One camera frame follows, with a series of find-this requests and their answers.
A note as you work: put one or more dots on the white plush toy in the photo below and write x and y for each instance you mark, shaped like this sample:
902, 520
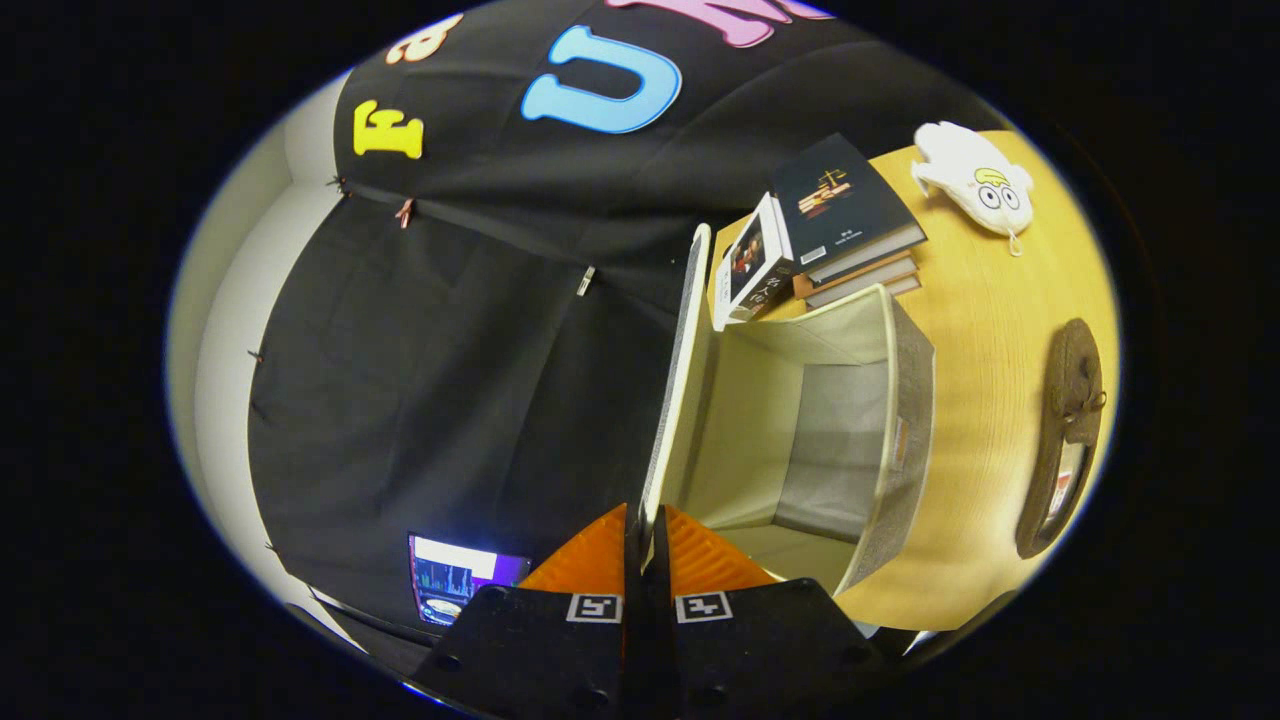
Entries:
965, 165

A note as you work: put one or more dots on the brown edged book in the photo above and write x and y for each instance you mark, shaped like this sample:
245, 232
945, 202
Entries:
860, 275

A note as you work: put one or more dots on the dark hardcover book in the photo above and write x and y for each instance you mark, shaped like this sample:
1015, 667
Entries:
840, 200

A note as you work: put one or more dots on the brown fuzzy bow shoe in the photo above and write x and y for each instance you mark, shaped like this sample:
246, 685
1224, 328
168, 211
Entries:
1070, 400

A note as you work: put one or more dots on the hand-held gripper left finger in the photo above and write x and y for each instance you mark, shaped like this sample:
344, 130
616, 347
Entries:
634, 650

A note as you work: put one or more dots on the white photo cover book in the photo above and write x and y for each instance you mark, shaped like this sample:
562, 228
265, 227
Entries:
750, 265

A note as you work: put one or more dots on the red backdrop clip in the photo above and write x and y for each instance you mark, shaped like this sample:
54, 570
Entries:
405, 212

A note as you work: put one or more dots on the computer monitor screen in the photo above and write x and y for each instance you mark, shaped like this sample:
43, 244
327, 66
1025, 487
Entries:
460, 575

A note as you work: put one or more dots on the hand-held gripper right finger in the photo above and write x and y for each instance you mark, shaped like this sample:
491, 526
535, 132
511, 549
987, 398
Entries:
662, 650

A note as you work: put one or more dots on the grey fabric storage box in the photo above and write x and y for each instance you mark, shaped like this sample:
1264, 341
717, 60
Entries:
830, 430

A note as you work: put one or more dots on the thin pale book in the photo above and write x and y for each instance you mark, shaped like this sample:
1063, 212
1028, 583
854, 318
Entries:
870, 291

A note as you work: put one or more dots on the silver backdrop clip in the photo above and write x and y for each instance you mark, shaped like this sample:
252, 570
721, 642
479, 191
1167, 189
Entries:
585, 281

